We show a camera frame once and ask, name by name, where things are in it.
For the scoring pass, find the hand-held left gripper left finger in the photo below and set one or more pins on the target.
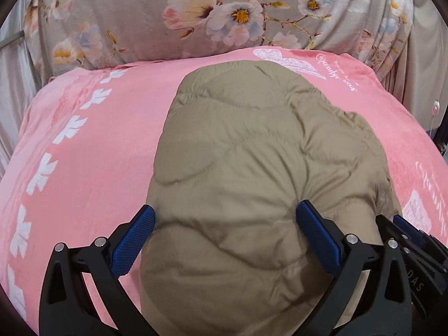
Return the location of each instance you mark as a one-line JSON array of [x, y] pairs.
[[134, 239]]

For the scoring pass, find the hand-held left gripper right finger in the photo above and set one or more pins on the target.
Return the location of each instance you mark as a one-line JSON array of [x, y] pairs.
[[320, 239]]

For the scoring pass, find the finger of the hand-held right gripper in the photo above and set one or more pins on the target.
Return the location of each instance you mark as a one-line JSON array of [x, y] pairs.
[[406, 224], [386, 225]]

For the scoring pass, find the tan quilted jacket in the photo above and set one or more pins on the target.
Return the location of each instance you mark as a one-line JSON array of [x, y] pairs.
[[252, 168]]

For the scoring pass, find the pink printed blanket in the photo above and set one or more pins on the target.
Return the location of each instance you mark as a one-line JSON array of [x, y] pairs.
[[98, 154]]

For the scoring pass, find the beige cloth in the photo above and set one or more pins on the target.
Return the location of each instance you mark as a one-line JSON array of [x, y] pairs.
[[420, 59]]

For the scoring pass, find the white curtain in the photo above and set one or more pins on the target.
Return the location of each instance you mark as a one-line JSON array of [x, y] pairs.
[[17, 87]]

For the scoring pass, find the grey floral blanket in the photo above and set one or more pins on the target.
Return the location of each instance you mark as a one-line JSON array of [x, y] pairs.
[[133, 17]]

